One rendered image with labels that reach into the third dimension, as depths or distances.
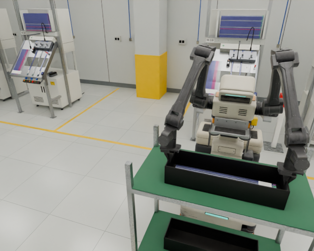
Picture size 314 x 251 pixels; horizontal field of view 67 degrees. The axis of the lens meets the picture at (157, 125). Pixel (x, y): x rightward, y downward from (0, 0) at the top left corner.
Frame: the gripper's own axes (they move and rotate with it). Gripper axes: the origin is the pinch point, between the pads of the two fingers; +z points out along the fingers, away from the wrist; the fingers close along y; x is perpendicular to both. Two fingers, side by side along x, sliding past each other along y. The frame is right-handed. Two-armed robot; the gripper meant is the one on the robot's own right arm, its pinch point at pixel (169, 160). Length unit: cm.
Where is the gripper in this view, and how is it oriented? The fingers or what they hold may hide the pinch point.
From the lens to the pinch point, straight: 129.4
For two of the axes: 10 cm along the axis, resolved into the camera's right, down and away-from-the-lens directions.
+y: 9.5, 1.5, -2.8
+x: 3.2, -4.2, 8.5
